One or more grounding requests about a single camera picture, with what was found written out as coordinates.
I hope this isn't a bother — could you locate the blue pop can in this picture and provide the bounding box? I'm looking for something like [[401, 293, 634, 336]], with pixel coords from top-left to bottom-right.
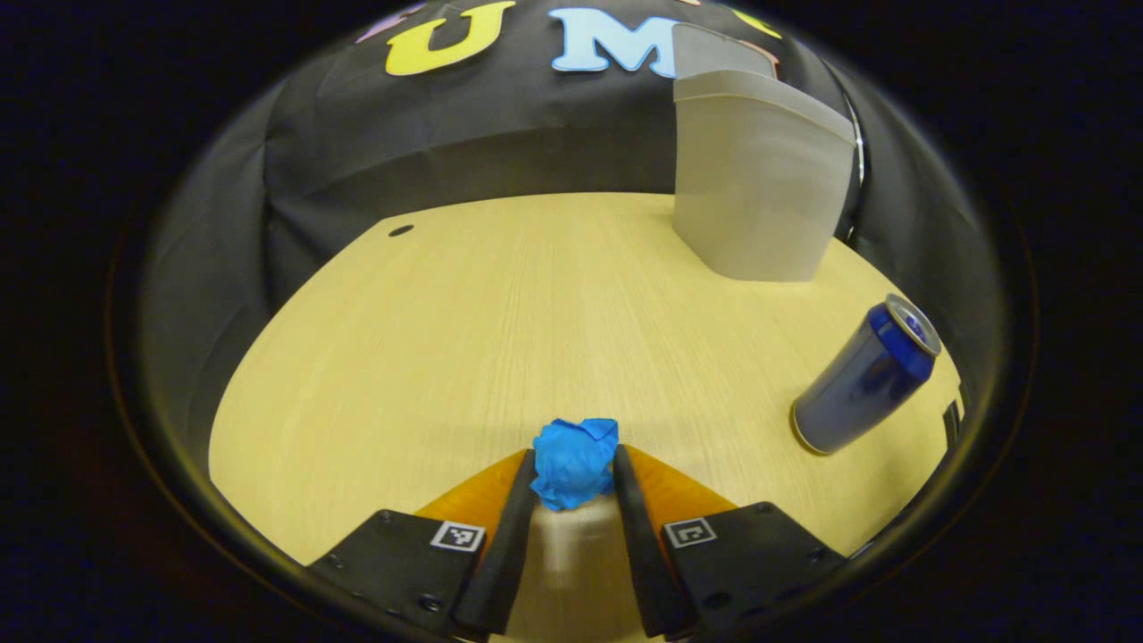
[[790, 294, 943, 456]]

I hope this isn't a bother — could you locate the blue paper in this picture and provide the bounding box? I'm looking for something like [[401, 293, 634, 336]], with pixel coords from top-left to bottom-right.
[[531, 417, 620, 512]]

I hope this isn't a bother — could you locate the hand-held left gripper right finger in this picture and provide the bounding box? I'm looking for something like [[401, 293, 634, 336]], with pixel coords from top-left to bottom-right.
[[612, 444, 849, 639]]

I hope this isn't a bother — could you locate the white desktop garbage bin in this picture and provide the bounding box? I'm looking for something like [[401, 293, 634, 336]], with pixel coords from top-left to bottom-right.
[[672, 24, 856, 283]]

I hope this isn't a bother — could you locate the black backdrop cloth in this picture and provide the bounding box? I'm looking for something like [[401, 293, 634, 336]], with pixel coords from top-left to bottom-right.
[[143, 0, 1010, 465]]

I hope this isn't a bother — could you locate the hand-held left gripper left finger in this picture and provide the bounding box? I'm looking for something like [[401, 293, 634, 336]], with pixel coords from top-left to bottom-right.
[[308, 448, 538, 639]]

